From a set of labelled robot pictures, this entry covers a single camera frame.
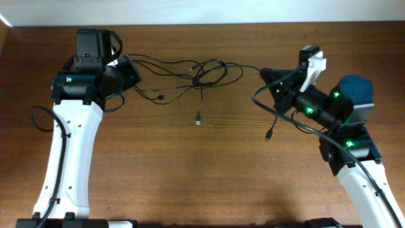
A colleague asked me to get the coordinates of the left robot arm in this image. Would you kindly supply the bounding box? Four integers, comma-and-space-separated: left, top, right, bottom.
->
16, 29, 141, 228

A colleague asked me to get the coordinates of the black USB-A cable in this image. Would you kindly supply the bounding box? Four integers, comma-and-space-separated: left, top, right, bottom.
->
126, 53, 228, 126

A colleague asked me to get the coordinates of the black thin USB-C cable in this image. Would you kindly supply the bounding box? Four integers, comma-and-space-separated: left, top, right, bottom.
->
134, 58, 279, 142

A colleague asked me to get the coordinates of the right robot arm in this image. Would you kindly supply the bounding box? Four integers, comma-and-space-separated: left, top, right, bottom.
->
252, 68, 404, 227

